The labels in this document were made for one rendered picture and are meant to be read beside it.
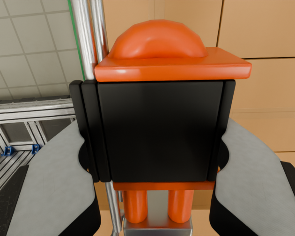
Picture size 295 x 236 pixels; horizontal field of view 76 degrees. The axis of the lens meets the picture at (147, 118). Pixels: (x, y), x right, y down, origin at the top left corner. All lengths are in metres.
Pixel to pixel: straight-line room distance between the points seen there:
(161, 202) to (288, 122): 0.78
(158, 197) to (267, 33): 0.64
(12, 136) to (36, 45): 0.59
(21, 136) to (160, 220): 1.30
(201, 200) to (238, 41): 0.50
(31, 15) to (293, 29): 1.23
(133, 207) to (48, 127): 1.16
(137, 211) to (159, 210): 0.03
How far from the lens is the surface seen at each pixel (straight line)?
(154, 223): 0.19
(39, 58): 1.39
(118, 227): 0.18
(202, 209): 0.43
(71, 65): 1.32
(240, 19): 0.70
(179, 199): 0.17
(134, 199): 0.17
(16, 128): 1.42
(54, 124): 1.28
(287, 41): 0.78
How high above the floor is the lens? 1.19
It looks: 61 degrees down
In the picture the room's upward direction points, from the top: 179 degrees counter-clockwise
